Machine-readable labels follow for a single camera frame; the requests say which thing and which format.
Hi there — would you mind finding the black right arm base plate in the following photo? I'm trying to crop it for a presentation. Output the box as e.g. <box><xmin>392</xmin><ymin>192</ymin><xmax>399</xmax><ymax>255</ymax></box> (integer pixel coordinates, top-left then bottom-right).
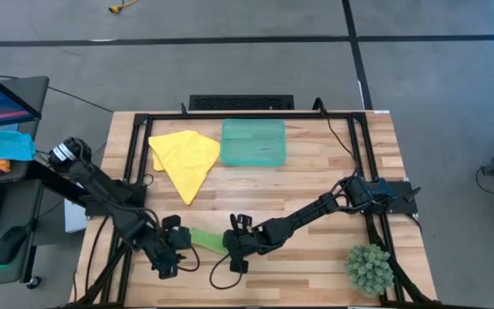
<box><xmin>375</xmin><ymin>179</ymin><xmax>422</xmax><ymax>216</ymax></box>

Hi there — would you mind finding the yellow microfiber towel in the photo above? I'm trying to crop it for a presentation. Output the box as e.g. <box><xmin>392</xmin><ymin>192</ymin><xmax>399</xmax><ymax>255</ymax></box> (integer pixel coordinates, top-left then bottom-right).
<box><xmin>148</xmin><ymin>130</ymin><xmax>221</xmax><ymax>206</ymax></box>

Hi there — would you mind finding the green artificial plant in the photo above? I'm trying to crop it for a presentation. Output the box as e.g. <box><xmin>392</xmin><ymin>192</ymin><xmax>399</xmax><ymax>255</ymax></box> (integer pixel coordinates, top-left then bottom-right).
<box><xmin>343</xmin><ymin>243</ymin><xmax>396</xmax><ymax>298</ymax></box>

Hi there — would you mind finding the blue cloth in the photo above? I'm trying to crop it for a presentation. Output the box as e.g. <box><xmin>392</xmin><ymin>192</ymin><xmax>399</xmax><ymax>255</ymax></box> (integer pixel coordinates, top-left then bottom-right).
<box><xmin>0</xmin><ymin>128</ymin><xmax>37</xmax><ymax>162</ymax></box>

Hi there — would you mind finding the black keyboard at table edge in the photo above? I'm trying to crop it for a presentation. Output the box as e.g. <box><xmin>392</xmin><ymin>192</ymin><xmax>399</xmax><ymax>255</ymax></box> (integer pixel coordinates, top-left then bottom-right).
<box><xmin>188</xmin><ymin>94</ymin><xmax>295</xmax><ymax>112</ymax></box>

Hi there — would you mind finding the teal translucent plastic basket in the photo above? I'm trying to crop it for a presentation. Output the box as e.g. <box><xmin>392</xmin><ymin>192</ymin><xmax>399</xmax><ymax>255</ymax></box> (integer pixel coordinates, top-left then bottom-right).
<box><xmin>220</xmin><ymin>118</ymin><xmax>286</xmax><ymax>167</ymax></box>

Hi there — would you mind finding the yellow floor cable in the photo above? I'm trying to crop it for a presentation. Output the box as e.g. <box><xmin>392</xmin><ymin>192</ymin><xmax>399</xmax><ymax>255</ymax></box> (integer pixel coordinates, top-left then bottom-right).
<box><xmin>108</xmin><ymin>0</ymin><xmax>139</xmax><ymax>14</ymax></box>

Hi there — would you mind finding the grey side desk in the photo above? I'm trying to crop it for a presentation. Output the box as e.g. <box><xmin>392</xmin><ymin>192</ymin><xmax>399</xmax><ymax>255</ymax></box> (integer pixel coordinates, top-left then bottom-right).
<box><xmin>0</xmin><ymin>76</ymin><xmax>51</xmax><ymax>289</ymax></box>

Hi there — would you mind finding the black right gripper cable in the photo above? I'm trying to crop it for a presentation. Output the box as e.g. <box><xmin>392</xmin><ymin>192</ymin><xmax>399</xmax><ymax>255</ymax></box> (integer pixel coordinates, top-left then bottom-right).
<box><xmin>209</xmin><ymin>252</ymin><xmax>244</xmax><ymax>291</ymax></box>

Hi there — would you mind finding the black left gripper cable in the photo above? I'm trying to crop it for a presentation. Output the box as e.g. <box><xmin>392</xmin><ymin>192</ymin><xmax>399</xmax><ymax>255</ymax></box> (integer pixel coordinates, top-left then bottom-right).
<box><xmin>177</xmin><ymin>245</ymin><xmax>202</xmax><ymax>274</ymax></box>

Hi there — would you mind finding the thin black floor cable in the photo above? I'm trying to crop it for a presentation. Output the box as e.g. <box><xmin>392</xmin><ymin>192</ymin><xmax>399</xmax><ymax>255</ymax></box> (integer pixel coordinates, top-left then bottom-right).
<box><xmin>0</xmin><ymin>75</ymin><xmax>115</xmax><ymax>114</ymax></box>

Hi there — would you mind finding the black computer mouse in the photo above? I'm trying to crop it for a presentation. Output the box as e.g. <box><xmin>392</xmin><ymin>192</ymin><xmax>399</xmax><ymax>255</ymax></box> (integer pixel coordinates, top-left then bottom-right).
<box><xmin>0</xmin><ymin>226</ymin><xmax>28</xmax><ymax>267</ymax></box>

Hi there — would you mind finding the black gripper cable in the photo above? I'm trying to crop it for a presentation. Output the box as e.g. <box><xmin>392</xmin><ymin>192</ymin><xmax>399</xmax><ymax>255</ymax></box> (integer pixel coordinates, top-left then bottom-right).
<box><xmin>209</xmin><ymin>252</ymin><xmax>244</xmax><ymax>291</ymax></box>
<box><xmin>177</xmin><ymin>245</ymin><xmax>202</xmax><ymax>274</ymax></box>

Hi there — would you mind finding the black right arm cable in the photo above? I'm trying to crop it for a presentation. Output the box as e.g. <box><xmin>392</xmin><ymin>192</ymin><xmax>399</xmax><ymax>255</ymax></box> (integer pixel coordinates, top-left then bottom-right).
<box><xmin>324</xmin><ymin>115</ymin><xmax>359</xmax><ymax>190</ymax></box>

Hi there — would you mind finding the green microfiber towel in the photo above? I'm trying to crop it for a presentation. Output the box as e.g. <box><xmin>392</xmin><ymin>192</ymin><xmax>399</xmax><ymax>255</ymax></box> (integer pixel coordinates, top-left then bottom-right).
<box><xmin>190</xmin><ymin>227</ymin><xmax>230</xmax><ymax>256</ymax></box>

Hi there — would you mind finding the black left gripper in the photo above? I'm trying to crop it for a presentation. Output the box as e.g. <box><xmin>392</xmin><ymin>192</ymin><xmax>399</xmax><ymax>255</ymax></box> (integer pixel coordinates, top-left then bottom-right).
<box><xmin>150</xmin><ymin>214</ymin><xmax>195</xmax><ymax>280</ymax></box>

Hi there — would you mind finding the black aluminium table frame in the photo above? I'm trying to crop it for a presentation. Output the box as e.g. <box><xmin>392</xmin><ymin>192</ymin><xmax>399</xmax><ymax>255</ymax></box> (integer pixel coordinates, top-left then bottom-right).
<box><xmin>60</xmin><ymin>97</ymin><xmax>443</xmax><ymax>309</ymax></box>

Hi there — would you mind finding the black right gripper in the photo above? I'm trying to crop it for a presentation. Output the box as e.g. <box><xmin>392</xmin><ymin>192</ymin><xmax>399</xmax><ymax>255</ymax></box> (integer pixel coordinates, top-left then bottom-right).
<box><xmin>222</xmin><ymin>212</ymin><xmax>274</xmax><ymax>275</ymax></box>

